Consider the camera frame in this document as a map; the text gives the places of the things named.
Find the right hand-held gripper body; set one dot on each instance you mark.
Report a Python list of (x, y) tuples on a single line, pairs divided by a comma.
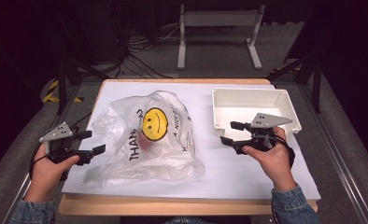
[(264, 130)]

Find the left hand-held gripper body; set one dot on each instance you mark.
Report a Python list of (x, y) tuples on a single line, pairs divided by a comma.
[(59, 132)]

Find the white plastic box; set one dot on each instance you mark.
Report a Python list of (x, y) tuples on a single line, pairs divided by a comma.
[(244, 102)]

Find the clear plastic bag yellow face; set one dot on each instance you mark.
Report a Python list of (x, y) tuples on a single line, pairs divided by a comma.
[(169, 155)]

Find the person's right hand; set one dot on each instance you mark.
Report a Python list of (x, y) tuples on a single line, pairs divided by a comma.
[(274, 165)]

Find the person's left hand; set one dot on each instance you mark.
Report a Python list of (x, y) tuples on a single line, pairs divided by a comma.
[(46, 177)]

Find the white paper sheet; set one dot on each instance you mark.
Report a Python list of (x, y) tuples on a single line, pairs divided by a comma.
[(235, 177)]

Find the yellow black floor tape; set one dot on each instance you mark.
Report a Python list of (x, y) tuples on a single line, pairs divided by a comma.
[(53, 91)]

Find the black tripod stand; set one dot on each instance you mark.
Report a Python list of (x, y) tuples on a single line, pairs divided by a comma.
[(67, 71), (309, 71)]

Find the wooden table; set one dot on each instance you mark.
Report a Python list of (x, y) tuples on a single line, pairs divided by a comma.
[(160, 207)]

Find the person's legs in jeans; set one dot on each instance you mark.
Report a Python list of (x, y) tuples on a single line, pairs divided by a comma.
[(185, 220)]

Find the white metal stand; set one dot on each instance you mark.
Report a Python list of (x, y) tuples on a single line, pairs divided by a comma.
[(219, 18)]

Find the aluminium rail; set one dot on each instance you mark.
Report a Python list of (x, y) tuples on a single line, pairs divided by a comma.
[(26, 186), (337, 149)]

